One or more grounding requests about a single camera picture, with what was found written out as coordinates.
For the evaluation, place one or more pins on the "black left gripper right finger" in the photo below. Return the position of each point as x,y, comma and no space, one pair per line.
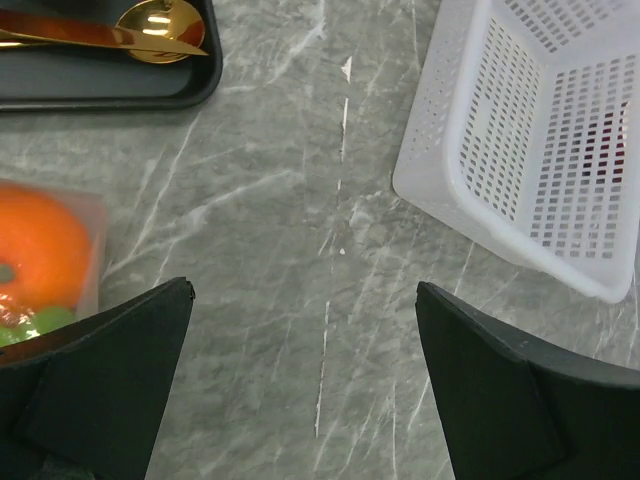
514,406

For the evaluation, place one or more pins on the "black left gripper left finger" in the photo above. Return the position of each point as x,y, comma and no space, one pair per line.
94,392

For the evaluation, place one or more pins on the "clear zip top bag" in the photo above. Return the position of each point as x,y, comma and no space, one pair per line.
89,209

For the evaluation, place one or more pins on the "fake green fruit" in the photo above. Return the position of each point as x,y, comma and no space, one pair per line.
19,328

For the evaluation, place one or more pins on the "fake orange fruit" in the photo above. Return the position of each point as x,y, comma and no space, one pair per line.
46,247

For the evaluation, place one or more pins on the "white perforated plastic basket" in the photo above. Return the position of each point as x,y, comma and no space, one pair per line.
524,136

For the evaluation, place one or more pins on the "black rectangular tray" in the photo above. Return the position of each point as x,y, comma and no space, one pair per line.
67,77

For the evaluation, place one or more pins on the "gold spoon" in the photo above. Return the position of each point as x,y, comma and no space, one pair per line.
178,20

